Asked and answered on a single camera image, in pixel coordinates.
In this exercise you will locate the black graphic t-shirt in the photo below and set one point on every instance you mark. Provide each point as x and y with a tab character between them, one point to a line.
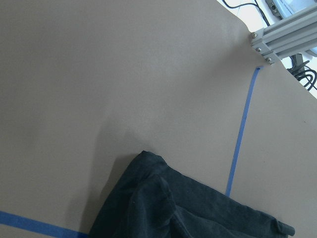
152	200

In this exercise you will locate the aluminium frame post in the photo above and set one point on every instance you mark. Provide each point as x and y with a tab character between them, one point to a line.
292	35

